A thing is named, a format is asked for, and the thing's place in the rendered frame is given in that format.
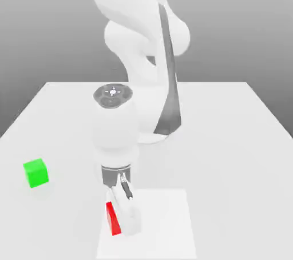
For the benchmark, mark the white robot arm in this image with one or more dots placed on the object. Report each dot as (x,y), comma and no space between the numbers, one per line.
(128,36)

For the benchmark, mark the small red cube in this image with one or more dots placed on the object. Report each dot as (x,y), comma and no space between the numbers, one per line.
(112,220)

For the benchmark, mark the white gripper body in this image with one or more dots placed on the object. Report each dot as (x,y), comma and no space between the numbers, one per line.
(128,216)

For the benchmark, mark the small green cube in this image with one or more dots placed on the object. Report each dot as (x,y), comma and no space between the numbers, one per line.
(36,173)

